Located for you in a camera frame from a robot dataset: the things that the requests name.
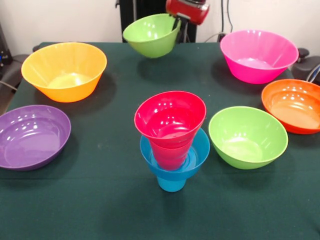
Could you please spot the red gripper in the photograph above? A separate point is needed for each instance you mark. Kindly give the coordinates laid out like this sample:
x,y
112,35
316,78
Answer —
x,y
187,12

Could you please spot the green bowl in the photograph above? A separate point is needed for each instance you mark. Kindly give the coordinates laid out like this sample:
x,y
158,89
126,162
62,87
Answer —
x,y
247,135
150,37

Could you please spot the pink bowl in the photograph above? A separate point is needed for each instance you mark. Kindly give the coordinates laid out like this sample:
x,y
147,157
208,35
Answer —
x,y
260,50

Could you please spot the red bowl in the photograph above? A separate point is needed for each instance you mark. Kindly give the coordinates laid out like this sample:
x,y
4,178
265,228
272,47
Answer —
x,y
170,112

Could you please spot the blue bowl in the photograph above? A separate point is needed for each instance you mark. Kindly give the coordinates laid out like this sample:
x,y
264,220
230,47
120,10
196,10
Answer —
x,y
200,150

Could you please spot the red cup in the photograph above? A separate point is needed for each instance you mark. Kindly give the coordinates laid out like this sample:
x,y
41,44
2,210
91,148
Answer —
x,y
170,157

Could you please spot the blue cup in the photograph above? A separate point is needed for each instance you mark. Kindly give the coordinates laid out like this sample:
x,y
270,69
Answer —
x,y
171,185

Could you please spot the purple bowl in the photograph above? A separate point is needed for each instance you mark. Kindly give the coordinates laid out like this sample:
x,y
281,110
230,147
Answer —
x,y
30,140

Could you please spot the yellow bowl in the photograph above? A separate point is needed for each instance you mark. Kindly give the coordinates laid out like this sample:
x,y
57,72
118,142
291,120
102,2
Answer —
x,y
62,60

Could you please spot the black office chair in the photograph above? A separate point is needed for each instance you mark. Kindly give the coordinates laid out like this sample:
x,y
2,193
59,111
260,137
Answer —
x,y
15,67
306,67

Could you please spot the orange bowl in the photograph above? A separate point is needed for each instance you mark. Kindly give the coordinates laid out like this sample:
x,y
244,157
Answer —
x,y
292,102

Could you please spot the black computer box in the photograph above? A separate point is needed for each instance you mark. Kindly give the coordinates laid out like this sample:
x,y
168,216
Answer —
x,y
5,50

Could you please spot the dark green tablecloth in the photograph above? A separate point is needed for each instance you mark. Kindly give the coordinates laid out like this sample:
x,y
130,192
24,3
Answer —
x,y
100,212

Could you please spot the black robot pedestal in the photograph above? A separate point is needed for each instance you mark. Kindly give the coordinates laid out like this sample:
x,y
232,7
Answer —
x,y
150,7

